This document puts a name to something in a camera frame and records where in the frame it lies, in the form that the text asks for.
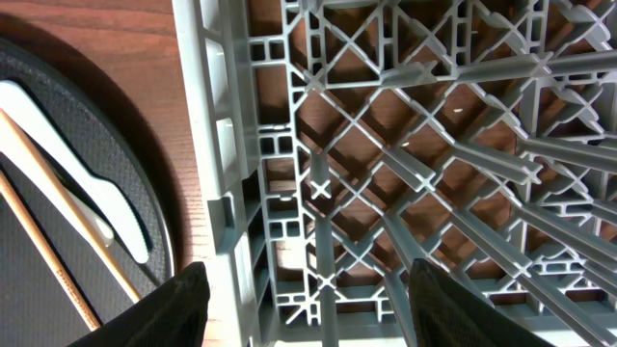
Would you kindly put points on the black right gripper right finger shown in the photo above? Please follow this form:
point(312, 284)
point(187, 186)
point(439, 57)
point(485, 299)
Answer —
point(445, 313)

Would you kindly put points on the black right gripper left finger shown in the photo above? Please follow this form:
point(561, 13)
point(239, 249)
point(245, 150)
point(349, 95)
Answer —
point(174, 314)

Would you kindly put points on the grey dishwasher rack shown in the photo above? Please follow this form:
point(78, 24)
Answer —
point(339, 141)

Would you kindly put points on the round black serving tray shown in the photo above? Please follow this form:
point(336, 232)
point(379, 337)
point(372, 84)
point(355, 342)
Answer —
point(35, 311)

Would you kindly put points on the left wooden chopstick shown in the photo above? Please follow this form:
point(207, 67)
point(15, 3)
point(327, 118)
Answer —
point(48, 255)

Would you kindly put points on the wooden chopstick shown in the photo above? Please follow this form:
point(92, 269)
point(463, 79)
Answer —
point(48, 255)
point(10, 129)

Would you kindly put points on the white plastic knife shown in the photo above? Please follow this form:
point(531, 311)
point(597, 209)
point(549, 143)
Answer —
point(83, 219)

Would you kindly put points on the light blue plastic knife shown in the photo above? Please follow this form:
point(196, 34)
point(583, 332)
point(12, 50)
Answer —
point(107, 196)

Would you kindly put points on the right wooden chopstick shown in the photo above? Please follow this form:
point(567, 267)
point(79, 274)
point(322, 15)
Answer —
point(10, 129)

